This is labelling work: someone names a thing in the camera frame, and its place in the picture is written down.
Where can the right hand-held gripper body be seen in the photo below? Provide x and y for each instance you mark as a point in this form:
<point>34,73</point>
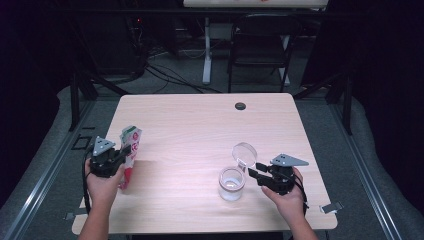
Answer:
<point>278,180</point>

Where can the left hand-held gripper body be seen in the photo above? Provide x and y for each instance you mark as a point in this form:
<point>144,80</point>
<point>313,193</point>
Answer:
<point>105,163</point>

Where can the red and white plastic bag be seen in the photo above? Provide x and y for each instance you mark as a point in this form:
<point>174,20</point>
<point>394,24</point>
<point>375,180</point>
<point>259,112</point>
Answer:
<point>133,140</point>

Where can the clear plastic jar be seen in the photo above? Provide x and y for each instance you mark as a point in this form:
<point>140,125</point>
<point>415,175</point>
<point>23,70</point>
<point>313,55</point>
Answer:
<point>231,188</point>

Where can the person's right hand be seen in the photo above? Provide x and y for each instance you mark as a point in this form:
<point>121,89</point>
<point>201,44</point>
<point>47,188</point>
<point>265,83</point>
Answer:
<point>288,203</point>

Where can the person's left hand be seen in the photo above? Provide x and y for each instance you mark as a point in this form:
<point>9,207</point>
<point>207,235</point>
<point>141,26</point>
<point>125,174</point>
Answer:
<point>101,191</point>

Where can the grey metal clip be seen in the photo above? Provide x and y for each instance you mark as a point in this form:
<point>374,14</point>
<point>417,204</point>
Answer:
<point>71,216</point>
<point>331,207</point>

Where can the black metal stand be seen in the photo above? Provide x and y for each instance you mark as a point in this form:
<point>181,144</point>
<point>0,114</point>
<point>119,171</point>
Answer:
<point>348,110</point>
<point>75,106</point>

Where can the black table grommet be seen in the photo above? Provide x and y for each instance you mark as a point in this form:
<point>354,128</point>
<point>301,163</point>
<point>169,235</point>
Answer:
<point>240,106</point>

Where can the dark equipment rack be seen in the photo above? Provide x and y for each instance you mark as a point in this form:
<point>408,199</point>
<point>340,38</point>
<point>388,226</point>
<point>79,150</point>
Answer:
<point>120,40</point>

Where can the black folding chair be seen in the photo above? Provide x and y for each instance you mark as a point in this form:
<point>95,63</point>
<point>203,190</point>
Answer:
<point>258,50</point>

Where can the white table leg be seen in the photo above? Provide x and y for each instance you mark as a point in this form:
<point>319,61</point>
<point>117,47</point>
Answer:
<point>207,56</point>

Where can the light background table top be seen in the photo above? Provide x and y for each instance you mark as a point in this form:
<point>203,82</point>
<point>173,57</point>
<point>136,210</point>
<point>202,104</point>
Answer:
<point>253,3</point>

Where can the aluminium floor rail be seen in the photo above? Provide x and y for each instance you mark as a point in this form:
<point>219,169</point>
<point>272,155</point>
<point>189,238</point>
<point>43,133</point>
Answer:
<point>39,186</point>
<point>366,173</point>

